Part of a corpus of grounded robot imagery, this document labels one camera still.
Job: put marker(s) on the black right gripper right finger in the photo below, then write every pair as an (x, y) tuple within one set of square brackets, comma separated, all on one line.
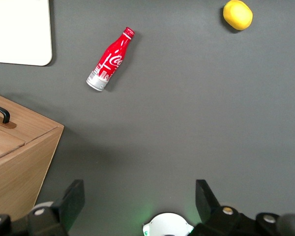
[(206, 204)]

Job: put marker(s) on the red coke bottle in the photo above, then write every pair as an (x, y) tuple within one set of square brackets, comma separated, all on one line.
[(110, 61)]

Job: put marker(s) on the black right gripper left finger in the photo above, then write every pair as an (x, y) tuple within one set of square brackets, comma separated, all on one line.
[(71, 204)]

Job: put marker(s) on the wooden drawer cabinet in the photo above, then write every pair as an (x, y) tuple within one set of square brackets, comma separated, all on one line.
[(22, 172)]

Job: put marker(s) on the yellow lemon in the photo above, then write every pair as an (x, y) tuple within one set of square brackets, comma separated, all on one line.
[(237, 14)]

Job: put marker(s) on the beige plastic tray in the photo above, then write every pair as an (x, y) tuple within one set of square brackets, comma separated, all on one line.
[(14, 29)]

